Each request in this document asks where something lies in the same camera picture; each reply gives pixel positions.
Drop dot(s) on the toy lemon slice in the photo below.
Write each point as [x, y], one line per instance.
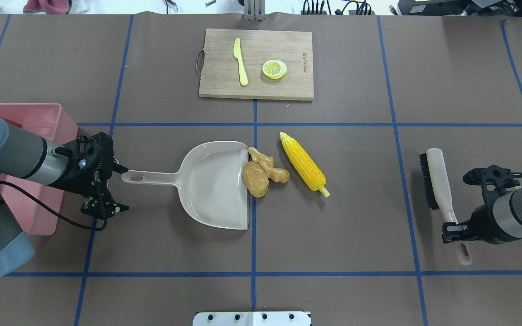
[274, 69]

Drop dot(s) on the beige hand brush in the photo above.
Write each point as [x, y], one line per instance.
[438, 195]

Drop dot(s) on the bamboo cutting board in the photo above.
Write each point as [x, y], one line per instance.
[219, 73]

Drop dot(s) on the yellow plastic toy knife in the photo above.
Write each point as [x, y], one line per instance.
[243, 77]

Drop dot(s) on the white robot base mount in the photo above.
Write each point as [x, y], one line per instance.
[253, 318]

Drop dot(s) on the beige plastic dustpan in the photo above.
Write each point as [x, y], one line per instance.
[209, 184]

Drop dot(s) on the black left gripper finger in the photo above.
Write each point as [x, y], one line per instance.
[117, 168]
[99, 203]

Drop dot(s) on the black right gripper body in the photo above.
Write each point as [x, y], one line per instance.
[482, 223]

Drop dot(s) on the brown toy potato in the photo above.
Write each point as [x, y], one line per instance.
[256, 179]

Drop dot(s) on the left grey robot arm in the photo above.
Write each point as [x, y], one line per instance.
[15, 246]

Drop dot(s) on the pink cloth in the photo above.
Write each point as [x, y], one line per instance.
[48, 6]

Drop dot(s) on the pink plastic bin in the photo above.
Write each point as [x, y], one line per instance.
[49, 126]

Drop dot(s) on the yellow toy corn cob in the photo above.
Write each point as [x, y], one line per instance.
[307, 169]

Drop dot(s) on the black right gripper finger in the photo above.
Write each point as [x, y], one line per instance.
[452, 232]

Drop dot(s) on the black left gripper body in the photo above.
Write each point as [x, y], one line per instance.
[78, 179]

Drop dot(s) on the toy ginger root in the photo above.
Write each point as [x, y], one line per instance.
[278, 175]

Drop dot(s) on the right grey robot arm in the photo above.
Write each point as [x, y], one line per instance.
[497, 221]

